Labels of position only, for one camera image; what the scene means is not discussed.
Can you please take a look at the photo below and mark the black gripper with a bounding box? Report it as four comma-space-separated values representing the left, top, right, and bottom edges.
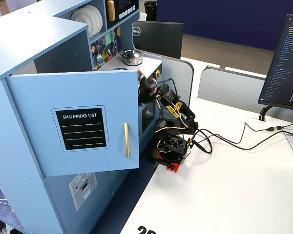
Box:
137, 70, 159, 100

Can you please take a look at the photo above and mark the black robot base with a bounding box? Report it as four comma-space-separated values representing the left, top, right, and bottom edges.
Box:
147, 133, 192, 166

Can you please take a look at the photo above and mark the blue shopping list cabinet door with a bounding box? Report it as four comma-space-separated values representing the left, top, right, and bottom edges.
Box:
4, 70, 140, 177

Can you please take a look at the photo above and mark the silver toy pot with lid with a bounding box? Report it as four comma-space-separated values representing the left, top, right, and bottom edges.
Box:
120, 49, 144, 66

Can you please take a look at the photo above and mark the gray rounded desk divider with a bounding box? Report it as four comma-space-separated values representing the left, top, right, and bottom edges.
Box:
143, 52, 195, 127
197, 66, 293, 127

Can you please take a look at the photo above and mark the black Dell monitor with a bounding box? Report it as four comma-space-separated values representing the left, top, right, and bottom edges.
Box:
132, 20, 184, 60

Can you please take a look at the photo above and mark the black trash bin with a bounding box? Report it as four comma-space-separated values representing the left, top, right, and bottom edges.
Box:
144, 0, 157, 22

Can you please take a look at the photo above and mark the white toy plate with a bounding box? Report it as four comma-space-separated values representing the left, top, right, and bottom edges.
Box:
82, 6, 99, 37
90, 5, 104, 34
70, 9, 91, 39

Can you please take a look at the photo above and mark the red table clamp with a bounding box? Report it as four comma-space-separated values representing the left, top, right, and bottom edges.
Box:
155, 157, 181, 173

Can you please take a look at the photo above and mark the blue toy kitchen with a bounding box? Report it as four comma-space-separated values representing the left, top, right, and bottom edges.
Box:
0, 0, 163, 234

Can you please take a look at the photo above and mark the monitor showing code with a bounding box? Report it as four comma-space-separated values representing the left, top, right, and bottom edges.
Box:
258, 14, 293, 110

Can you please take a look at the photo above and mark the gold cabinet door handle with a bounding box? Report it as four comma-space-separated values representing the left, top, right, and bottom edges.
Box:
123, 122, 130, 158

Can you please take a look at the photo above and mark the gold microwave handle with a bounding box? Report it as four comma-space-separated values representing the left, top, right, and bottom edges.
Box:
106, 0, 116, 22

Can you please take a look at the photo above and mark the black looped cable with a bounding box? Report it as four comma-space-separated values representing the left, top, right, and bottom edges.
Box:
191, 129, 293, 154

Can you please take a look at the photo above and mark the dark blue partition wall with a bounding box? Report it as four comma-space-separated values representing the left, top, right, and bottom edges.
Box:
156, 0, 293, 51

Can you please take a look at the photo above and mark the black cable with USB plug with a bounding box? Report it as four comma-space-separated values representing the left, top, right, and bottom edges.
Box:
195, 121, 293, 151

